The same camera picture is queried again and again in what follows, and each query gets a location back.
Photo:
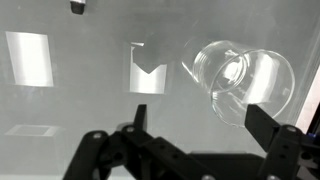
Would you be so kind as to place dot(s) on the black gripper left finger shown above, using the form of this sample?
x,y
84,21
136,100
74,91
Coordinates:
x,y
140,119

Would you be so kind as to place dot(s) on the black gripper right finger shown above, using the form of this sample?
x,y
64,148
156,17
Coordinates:
x,y
261,126

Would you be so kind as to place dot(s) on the clear glass cup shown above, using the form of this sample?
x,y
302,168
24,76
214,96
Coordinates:
x,y
236,75

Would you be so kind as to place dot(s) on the black whiteboard marker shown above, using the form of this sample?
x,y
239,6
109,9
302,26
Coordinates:
x,y
77,6

